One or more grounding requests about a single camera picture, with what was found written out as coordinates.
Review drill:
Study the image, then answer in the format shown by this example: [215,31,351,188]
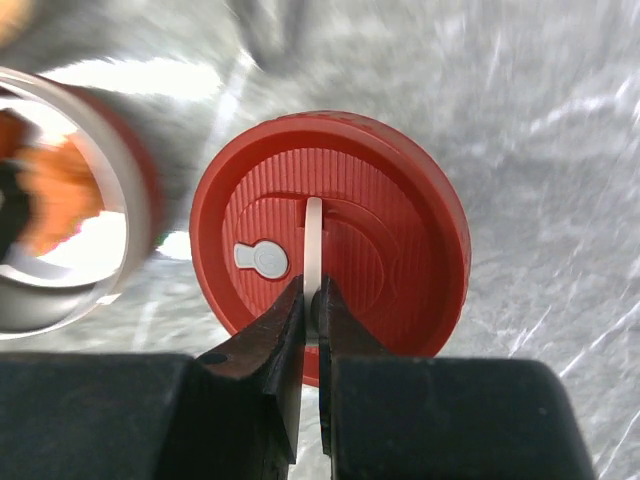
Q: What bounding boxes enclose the orange fried shrimp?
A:
[1,109,105,258]

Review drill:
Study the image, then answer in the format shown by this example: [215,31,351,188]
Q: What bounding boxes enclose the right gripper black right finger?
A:
[317,279,595,479]

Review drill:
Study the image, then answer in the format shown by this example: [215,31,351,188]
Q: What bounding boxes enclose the red bowl silver inside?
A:
[1,68,162,340]

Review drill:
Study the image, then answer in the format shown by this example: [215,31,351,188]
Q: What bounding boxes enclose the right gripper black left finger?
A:
[1,278,305,479]

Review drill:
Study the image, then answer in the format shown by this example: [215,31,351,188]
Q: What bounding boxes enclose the red lid with white handle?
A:
[190,110,471,356]

